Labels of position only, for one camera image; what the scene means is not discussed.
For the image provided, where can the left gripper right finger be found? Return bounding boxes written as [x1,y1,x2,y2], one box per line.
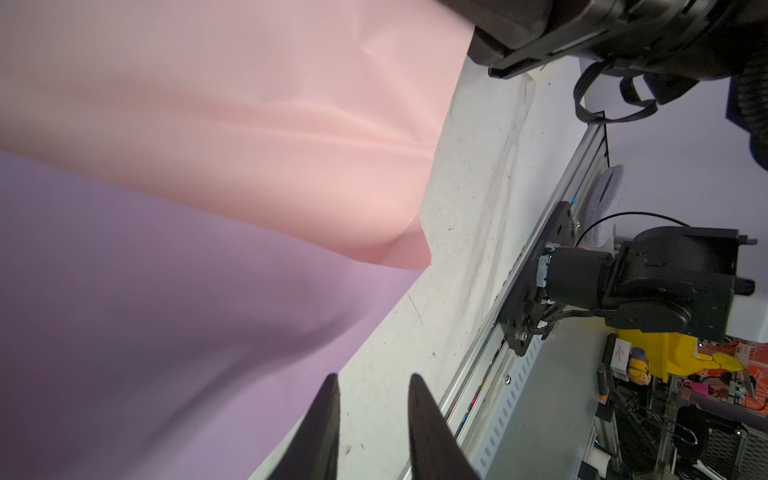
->
[408,374,479,480]

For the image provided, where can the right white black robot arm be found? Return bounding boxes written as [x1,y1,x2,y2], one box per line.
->
[451,1,767,353]

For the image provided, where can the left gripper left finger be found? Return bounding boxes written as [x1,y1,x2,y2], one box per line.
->
[268,373,340,480]

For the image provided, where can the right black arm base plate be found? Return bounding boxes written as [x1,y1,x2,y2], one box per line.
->
[496,201,575,357]

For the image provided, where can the purple pink wrapping paper sheet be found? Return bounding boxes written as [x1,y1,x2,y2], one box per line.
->
[1,1,473,479]

